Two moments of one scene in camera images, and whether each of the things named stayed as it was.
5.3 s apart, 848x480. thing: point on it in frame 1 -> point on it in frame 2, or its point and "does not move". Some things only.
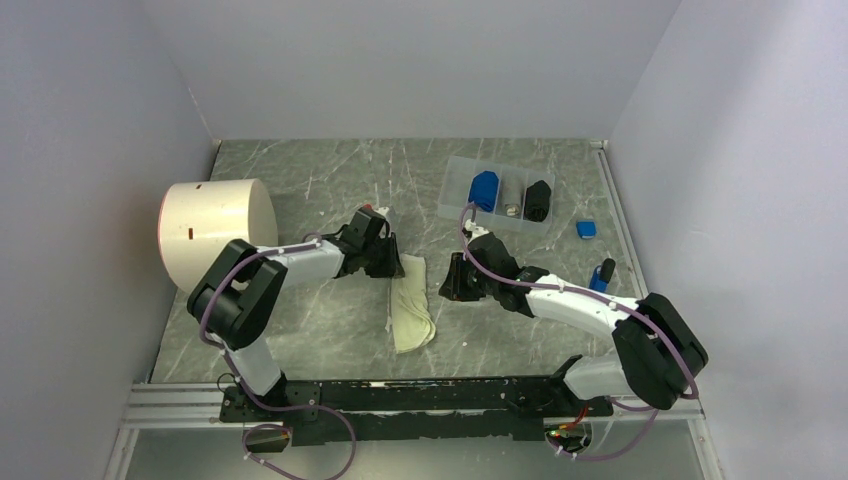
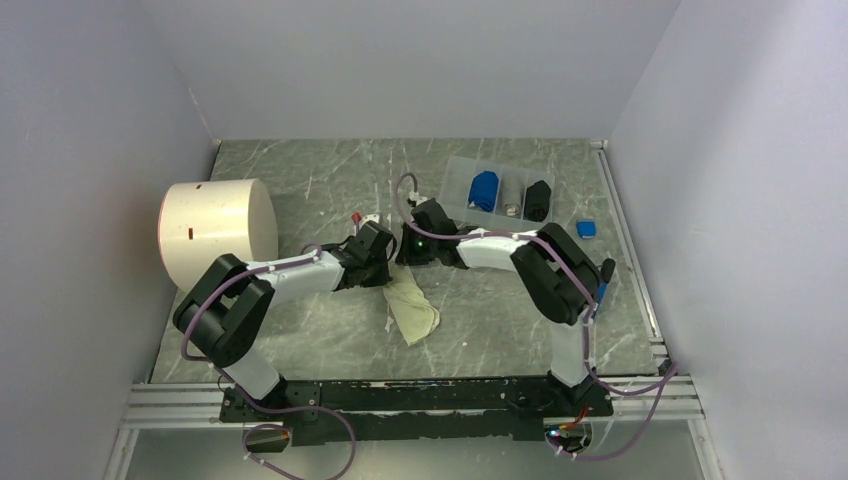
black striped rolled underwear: x=537 y=201 does not move
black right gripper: x=454 y=288 -> x=406 y=254
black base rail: x=408 y=410 does not move
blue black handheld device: x=601 y=275 does not move
